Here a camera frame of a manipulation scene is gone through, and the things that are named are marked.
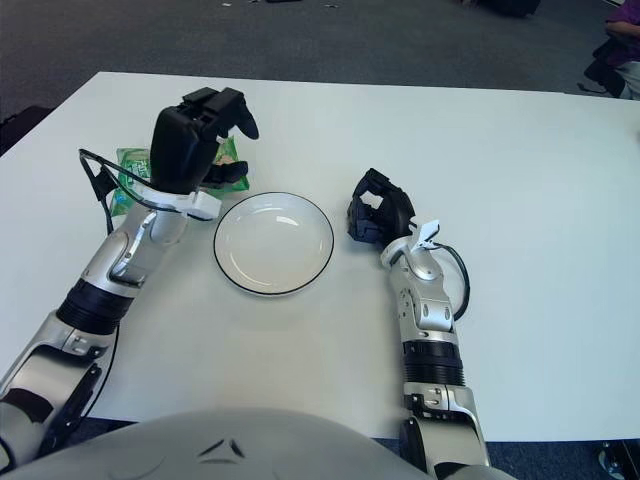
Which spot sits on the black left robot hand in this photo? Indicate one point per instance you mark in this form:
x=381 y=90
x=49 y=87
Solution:
x=175 y=150

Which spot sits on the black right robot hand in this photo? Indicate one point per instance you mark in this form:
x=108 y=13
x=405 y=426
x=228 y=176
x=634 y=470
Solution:
x=397 y=210

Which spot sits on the green chips snack bag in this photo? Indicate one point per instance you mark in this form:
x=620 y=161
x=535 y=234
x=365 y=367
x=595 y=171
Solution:
x=132 y=165

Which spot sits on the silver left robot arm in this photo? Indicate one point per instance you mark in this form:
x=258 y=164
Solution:
x=115 y=260

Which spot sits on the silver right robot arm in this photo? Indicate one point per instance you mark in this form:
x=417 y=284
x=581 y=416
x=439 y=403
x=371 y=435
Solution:
x=430 y=310

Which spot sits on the white plate black rim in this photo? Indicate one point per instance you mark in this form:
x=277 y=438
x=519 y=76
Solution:
x=275 y=245

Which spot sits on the black backpack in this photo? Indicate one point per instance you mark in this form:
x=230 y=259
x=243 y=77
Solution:
x=22 y=122

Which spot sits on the black box on floor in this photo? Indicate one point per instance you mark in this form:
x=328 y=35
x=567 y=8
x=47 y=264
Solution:
x=507 y=6

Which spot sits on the black bag beside person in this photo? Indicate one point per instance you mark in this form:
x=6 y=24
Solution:
x=605 y=67

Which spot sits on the grey robot torso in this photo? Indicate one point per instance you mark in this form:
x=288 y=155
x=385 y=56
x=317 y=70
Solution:
x=225 y=450

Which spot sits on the person in purple shirt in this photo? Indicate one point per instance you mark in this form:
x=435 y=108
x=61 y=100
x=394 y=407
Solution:
x=627 y=17

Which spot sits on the chair caster wheel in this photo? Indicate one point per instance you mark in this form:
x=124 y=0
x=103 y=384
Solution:
x=617 y=462

